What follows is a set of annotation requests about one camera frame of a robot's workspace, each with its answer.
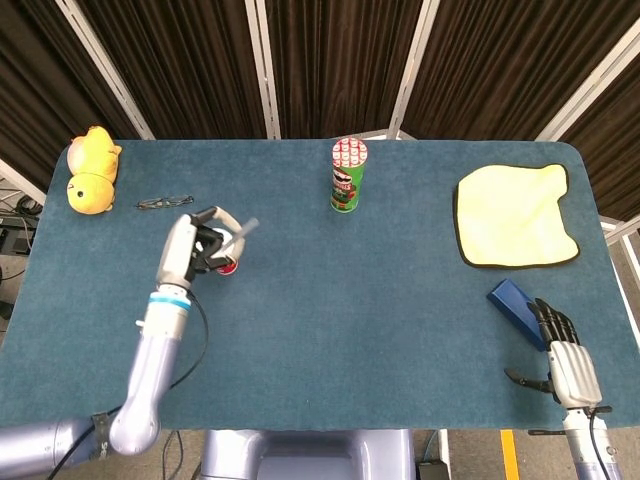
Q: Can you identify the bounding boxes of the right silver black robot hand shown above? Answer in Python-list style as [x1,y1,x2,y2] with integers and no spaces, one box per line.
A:
[503,298,604,409]

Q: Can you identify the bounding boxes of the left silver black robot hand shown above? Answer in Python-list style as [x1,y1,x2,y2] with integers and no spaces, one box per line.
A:
[155,204,249,294]

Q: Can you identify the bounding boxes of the transparent plastic straw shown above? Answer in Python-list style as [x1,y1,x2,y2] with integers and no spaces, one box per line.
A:
[227,217,260,249]

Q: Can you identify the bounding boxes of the red cup with white lid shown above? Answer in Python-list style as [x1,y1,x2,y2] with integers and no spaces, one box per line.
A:
[199,227,242,277]

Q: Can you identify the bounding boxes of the black-framed eyeglasses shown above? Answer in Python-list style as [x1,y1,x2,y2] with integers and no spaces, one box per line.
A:
[134,193,196,211]

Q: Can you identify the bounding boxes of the blue rectangular box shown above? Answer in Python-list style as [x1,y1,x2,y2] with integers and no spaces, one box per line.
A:
[486,278,546,351]

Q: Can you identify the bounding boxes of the yellow plush duck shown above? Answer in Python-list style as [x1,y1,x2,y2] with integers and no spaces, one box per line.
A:
[66,124,124,216]

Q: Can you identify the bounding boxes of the yellow cloth with black edge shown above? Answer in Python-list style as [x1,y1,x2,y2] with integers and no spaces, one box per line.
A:
[452,162,581,270]

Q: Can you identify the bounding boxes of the green Pringles can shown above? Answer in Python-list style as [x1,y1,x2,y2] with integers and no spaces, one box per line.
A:
[328,137,371,215]

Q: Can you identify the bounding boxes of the blue felt table cover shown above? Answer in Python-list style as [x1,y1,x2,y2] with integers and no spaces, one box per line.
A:
[0,138,640,432]

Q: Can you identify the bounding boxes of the dark curtain partition panel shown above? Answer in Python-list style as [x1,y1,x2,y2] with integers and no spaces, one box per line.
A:
[54,0,281,140]
[244,0,441,140]
[389,0,640,144]
[0,0,154,201]
[534,19,640,224]

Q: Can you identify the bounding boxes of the lavender robot torso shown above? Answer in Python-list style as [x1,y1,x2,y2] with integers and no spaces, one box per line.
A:
[199,428,416,480]

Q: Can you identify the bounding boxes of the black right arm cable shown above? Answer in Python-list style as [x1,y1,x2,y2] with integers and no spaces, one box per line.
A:
[585,405,614,480]

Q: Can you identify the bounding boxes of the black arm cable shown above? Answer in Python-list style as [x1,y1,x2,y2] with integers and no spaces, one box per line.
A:
[585,405,614,480]
[167,292,210,392]

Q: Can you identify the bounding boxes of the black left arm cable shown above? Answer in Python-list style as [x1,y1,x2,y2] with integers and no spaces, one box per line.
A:
[167,292,210,392]

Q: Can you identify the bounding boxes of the black cable bundle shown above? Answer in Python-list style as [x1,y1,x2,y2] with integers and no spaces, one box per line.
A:
[0,192,44,256]

